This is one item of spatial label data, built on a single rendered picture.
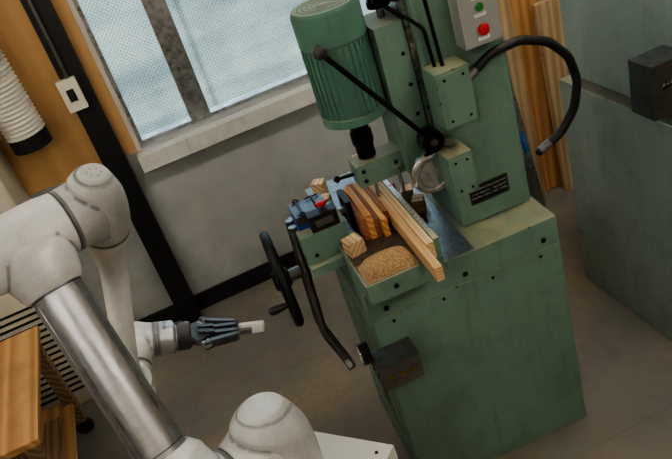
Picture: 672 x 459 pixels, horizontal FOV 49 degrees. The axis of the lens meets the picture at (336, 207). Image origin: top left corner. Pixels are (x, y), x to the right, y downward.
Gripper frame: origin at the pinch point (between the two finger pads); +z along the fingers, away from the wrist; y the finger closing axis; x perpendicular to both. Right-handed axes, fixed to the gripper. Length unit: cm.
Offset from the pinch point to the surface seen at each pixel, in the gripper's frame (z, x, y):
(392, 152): 40, -46, 7
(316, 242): 17.8, -23.8, 1.5
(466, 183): 54, -43, -10
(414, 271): 36.5, -25.9, -21.5
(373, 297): 26.3, -19.6, -21.5
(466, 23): 49, -84, -7
